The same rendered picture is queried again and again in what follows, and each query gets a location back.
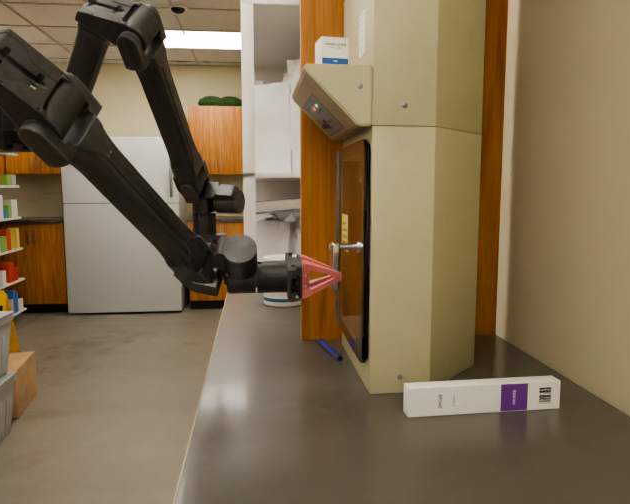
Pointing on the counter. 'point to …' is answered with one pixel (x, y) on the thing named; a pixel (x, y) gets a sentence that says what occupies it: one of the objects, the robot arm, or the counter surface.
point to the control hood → (339, 94)
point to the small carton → (332, 50)
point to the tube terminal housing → (421, 185)
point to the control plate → (322, 115)
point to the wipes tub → (278, 292)
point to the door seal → (368, 263)
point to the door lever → (339, 256)
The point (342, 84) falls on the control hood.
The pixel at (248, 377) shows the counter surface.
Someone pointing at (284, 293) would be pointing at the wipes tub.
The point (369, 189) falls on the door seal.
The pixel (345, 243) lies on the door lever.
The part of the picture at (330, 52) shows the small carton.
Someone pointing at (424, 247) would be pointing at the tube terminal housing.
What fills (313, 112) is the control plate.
